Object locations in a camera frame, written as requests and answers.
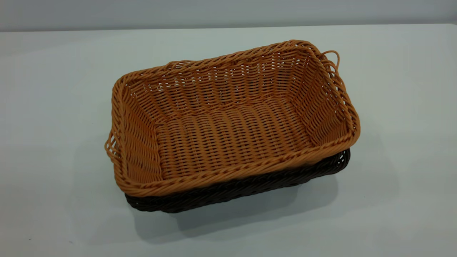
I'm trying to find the orange wicker basket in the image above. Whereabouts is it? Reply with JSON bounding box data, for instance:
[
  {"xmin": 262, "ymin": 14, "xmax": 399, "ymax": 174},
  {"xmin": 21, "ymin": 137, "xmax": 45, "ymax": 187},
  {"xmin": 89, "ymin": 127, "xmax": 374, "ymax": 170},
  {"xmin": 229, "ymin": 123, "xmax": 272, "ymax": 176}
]
[{"xmin": 104, "ymin": 39, "xmax": 361, "ymax": 198}]

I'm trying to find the black wicker basket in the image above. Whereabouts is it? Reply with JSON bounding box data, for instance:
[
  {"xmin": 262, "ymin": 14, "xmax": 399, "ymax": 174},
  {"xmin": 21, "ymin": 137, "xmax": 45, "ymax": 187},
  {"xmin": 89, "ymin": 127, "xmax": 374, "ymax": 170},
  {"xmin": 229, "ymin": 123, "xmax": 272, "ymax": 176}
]
[{"xmin": 124, "ymin": 148, "xmax": 351, "ymax": 213}]

